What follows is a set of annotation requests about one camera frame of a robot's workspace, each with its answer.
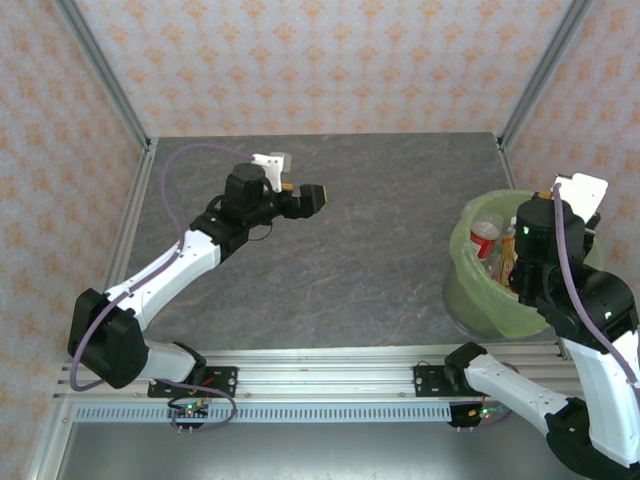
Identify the round waste bin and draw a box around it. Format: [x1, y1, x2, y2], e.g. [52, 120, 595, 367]
[442, 189, 607, 342]

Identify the aluminium table side rail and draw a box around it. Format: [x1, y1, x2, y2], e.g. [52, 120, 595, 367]
[495, 135, 521, 191]

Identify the green plastic bin liner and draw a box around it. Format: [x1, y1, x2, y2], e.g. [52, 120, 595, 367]
[442, 189, 607, 342]

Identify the grey metal shelf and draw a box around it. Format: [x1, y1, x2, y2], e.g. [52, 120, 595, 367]
[27, 399, 619, 480]

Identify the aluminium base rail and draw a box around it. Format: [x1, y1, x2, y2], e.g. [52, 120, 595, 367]
[52, 347, 599, 402]

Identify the aluminium frame post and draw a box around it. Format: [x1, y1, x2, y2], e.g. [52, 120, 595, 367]
[53, 0, 152, 151]
[498, 0, 597, 147]

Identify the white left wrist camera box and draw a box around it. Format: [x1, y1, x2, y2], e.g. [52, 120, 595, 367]
[251, 151, 294, 194]

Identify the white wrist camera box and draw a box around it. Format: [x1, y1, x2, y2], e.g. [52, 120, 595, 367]
[551, 172, 610, 217]
[251, 151, 294, 194]

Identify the orange label plastic bottle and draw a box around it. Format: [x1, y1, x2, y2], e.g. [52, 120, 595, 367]
[499, 216, 521, 294]

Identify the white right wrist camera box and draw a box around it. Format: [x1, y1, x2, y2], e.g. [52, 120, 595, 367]
[551, 172, 610, 217]

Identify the controller circuit board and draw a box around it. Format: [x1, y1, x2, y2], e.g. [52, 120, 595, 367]
[448, 399, 511, 431]
[167, 399, 211, 432]

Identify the red label plastic bottle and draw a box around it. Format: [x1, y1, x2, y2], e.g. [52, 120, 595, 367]
[469, 214, 505, 261]

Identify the slotted grey cable duct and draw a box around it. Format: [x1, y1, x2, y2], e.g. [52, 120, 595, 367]
[74, 404, 452, 424]

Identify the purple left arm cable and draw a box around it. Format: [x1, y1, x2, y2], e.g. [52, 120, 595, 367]
[68, 142, 239, 432]

